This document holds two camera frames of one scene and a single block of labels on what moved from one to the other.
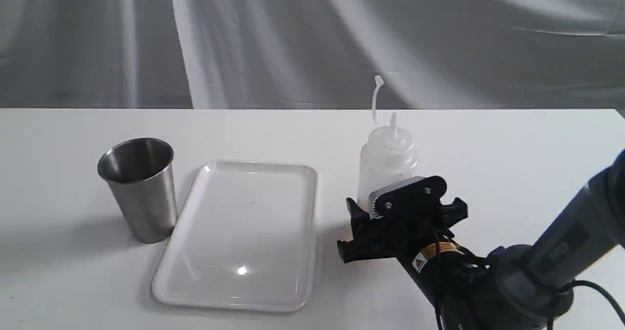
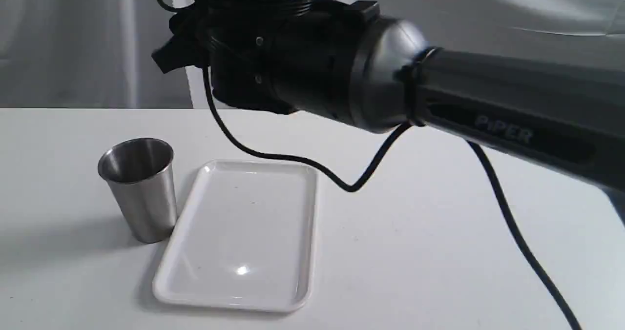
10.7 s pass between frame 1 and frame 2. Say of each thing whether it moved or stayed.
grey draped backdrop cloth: stayed
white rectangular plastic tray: stayed
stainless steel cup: stayed
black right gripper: moved
